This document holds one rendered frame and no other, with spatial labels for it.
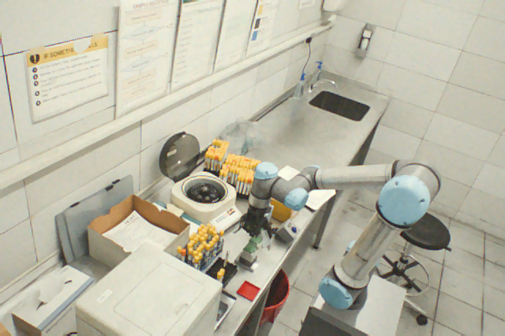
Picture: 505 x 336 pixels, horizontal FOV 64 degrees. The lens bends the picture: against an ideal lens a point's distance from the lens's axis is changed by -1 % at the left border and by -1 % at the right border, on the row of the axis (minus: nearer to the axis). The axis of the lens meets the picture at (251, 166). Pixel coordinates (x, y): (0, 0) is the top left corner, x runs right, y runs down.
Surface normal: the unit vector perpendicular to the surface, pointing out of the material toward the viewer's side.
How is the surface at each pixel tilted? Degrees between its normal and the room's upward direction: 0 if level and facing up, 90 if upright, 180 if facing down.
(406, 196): 85
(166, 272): 0
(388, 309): 1
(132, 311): 0
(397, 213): 83
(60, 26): 90
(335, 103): 89
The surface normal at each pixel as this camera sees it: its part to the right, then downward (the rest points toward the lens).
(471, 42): -0.46, 0.42
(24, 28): 0.87, 0.38
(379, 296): 0.15, -0.82
